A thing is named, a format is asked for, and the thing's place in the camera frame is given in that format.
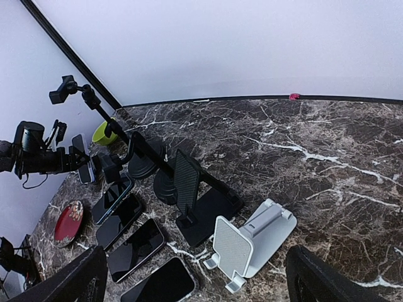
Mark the tall black clamp phone stand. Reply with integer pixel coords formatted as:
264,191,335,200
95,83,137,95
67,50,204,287
49,75,176,205

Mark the large blue-edged smartphone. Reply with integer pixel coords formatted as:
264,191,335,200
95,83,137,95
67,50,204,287
91,174,133,225

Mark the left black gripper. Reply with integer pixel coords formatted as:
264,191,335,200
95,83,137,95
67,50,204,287
55,146,91,173

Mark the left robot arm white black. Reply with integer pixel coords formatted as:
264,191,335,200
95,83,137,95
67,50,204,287
1,120,91,179

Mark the red floral plate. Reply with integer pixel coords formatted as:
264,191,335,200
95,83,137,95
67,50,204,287
54,200,84,249

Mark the small pink object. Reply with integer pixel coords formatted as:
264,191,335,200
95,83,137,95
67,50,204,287
289,93,300,100

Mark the short black round-base stand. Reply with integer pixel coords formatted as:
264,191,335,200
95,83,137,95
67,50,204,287
97,131,166,183

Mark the black smartphone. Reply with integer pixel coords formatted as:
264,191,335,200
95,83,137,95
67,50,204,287
107,218,166,283
96,194,145,251

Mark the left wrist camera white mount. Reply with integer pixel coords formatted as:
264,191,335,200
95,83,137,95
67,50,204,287
45,120,67,150

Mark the lime green phone holder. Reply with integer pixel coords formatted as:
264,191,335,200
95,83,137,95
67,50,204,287
92,121,118,146

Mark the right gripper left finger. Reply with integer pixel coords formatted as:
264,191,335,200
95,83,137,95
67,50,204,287
10,245,108,302

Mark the white phone stand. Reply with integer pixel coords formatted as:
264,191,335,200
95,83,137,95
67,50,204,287
203,198,297,294

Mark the left black frame post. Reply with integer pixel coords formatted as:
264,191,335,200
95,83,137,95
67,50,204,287
20,0,122,110

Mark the white-cased smartphone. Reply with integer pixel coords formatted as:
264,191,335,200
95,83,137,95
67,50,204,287
120,257,196,302

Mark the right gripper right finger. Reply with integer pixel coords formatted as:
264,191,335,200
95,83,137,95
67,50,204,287
286,245,385,301

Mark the black folding phone stand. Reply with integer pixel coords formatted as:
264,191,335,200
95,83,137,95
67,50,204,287
174,149,244,247

